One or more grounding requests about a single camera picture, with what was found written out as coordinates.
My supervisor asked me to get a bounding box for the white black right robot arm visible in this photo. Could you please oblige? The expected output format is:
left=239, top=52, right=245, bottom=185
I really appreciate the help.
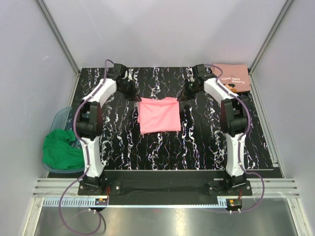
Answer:
left=178, top=78, right=251, bottom=195

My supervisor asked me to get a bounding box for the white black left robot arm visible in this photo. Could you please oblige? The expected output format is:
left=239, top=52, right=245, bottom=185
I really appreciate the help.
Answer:
left=73, top=76, right=141, bottom=195

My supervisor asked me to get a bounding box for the folded dusty pink printed t-shirt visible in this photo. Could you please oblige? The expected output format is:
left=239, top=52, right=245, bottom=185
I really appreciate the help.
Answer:
left=211, top=63, right=251, bottom=93

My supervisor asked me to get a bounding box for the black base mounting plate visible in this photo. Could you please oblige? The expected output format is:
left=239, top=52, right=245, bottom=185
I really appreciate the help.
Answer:
left=78, top=170, right=252, bottom=203

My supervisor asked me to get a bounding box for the green t-shirt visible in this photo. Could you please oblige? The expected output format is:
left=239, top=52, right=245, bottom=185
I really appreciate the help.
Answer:
left=43, top=129, right=85, bottom=170

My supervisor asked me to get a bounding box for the white slotted cable duct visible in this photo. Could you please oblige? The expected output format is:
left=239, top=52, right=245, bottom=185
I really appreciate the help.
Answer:
left=43, top=197, right=227, bottom=208

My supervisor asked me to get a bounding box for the left aluminium frame post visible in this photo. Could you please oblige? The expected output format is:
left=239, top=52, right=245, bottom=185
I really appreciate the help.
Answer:
left=35, top=0, right=80, bottom=76

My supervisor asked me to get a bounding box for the aluminium frame post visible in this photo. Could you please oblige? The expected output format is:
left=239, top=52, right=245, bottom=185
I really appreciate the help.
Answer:
left=248, top=0, right=295, bottom=75
left=35, top=0, right=80, bottom=76

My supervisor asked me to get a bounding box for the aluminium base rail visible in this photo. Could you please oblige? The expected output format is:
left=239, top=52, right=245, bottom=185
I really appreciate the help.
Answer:
left=33, top=178, right=300, bottom=198

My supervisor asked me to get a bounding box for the right aluminium frame post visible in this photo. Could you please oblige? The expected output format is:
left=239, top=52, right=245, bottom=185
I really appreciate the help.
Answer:
left=248, top=0, right=295, bottom=75

